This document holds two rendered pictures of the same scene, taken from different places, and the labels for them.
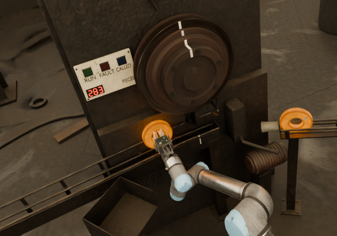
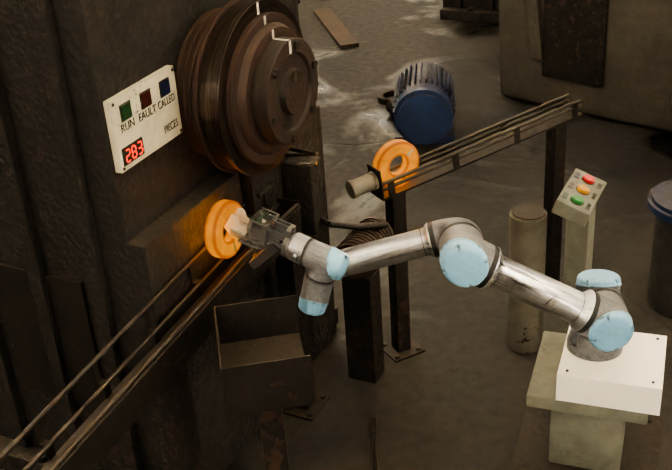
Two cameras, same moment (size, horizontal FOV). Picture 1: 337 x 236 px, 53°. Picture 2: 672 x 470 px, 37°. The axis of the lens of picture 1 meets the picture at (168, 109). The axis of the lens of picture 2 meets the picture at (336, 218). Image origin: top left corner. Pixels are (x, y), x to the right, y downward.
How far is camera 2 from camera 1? 1.73 m
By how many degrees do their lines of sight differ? 42
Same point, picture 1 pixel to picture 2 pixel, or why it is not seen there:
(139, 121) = (192, 210)
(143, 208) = (278, 345)
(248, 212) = (468, 234)
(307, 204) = (420, 335)
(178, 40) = (264, 31)
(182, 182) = (341, 256)
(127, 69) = (170, 105)
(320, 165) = not seen: hidden behind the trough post
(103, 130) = (141, 239)
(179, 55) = (279, 51)
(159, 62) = (249, 68)
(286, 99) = not seen: hidden behind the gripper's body
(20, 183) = not seen: outside the picture
